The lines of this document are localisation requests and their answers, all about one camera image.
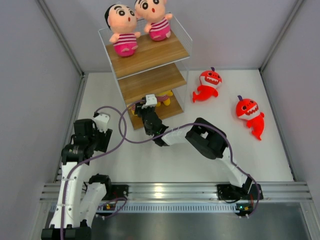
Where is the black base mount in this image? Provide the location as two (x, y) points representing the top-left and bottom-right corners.
(102, 184), (129, 201)
(217, 184), (264, 202)

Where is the boy plush doll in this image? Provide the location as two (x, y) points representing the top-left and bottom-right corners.
(134, 0), (173, 42)
(104, 3), (141, 57)

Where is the aluminium mounting rail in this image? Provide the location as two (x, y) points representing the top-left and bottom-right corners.
(40, 181), (313, 216)

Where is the aluminium frame post left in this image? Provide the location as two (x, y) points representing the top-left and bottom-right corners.
(37, 0), (86, 78)

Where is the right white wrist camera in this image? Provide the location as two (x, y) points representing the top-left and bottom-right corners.
(142, 94), (158, 109)

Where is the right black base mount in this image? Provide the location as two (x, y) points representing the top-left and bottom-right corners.
(217, 184), (264, 202)

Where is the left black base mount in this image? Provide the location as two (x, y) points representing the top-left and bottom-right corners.
(102, 184), (129, 201)

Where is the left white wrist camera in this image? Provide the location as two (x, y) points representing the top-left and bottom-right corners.
(93, 113), (110, 133)

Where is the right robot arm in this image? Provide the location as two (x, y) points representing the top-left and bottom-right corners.
(133, 102), (263, 203)

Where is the aluminium frame post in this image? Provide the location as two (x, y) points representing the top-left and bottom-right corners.
(258, 0), (306, 74)
(37, 0), (86, 78)

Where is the yellow plush toy striped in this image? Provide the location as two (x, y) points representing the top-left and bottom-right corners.
(155, 90), (174, 107)

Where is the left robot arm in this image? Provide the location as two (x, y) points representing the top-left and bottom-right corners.
(41, 113), (113, 240)

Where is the red shark plush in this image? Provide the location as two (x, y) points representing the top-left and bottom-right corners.
(235, 95), (265, 141)
(192, 67), (223, 103)

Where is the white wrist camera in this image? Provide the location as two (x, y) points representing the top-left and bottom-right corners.
(142, 94), (158, 109)
(93, 113), (110, 133)

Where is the aluminium frame post right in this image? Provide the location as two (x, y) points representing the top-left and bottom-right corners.
(258, 0), (306, 74)

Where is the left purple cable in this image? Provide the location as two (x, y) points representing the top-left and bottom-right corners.
(59, 106), (128, 240)

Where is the white wire wooden shelf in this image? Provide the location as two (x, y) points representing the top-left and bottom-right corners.
(98, 17), (193, 120)

